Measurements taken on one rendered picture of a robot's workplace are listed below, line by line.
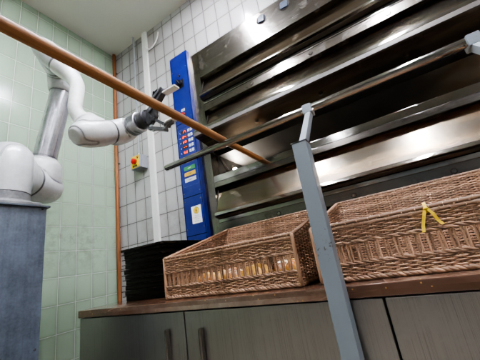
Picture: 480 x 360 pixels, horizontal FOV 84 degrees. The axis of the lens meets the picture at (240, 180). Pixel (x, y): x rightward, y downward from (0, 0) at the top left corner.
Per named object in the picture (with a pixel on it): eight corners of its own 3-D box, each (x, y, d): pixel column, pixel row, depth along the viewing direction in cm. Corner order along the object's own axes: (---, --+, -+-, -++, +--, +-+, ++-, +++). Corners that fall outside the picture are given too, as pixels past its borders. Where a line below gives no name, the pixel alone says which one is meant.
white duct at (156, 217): (162, 341, 159) (143, 35, 226) (168, 341, 157) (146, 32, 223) (159, 341, 158) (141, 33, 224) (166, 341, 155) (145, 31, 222)
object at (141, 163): (138, 172, 197) (138, 159, 200) (148, 168, 193) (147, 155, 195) (130, 170, 191) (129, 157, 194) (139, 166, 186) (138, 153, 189)
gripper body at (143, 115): (148, 116, 120) (162, 107, 116) (148, 132, 118) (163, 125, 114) (133, 109, 114) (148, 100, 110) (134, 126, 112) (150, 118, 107)
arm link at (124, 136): (146, 136, 124) (123, 139, 112) (124, 147, 131) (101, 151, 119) (136, 114, 123) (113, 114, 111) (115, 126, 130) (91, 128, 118)
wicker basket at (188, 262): (234, 281, 140) (226, 228, 148) (343, 268, 113) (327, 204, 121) (161, 301, 100) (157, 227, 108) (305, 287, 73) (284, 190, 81)
